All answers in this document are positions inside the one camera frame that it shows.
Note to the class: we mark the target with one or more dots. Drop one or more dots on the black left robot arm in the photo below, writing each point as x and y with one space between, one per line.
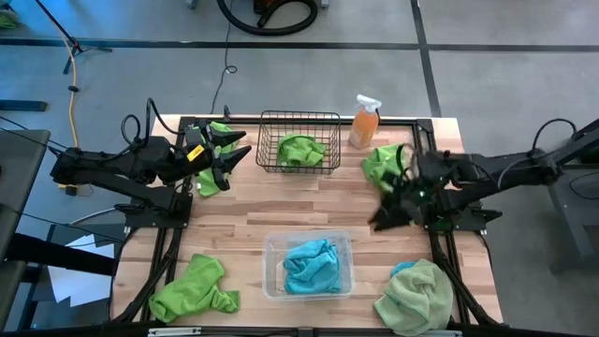
107 164

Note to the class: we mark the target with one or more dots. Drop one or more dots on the orange spray bottle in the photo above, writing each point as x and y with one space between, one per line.
364 128

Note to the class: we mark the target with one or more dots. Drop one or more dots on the grey desk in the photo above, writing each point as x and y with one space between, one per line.
18 178

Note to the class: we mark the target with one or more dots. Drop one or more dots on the black flat bar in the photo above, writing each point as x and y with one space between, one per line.
23 105

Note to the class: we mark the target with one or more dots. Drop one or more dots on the white paper sheets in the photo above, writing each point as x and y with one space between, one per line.
79 285

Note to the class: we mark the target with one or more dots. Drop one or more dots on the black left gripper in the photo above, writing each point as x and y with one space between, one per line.
196 161

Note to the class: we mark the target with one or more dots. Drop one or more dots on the silver metal bracket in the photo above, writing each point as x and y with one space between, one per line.
173 332

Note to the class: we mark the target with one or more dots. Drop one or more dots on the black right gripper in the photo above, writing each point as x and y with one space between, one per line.
416 201

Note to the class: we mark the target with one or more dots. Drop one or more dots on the green rag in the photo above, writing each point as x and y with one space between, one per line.
8 19

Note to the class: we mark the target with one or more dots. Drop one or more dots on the clear plastic bin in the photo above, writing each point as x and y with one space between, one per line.
271 285

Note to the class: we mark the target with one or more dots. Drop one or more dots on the black equipment cart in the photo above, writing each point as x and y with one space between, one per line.
575 210

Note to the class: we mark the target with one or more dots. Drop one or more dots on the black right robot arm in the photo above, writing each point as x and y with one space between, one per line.
491 175

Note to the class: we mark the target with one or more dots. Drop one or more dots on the pale green microfiber towel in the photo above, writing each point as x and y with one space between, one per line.
416 299

